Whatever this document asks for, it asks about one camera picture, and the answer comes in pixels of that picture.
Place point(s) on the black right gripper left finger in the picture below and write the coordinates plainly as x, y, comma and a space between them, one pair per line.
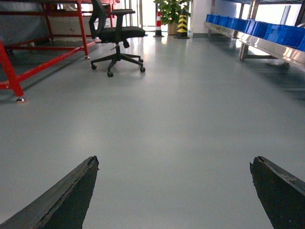
64, 205

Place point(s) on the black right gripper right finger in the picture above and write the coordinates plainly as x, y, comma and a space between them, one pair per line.
281, 194

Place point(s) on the stainless steel flow rack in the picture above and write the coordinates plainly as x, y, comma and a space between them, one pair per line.
274, 50

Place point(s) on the large blue plastic bin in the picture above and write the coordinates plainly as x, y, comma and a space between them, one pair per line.
285, 35

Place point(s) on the black office chair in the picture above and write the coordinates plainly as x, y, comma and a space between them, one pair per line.
116, 34

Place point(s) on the yellow black traffic cone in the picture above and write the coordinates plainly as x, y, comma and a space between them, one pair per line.
182, 27

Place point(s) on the red white traffic cone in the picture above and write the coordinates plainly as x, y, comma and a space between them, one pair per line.
158, 31

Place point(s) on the green potted plant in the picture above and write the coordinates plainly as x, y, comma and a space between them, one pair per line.
170, 12

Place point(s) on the red metal frame table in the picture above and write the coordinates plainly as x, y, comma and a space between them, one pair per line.
25, 26

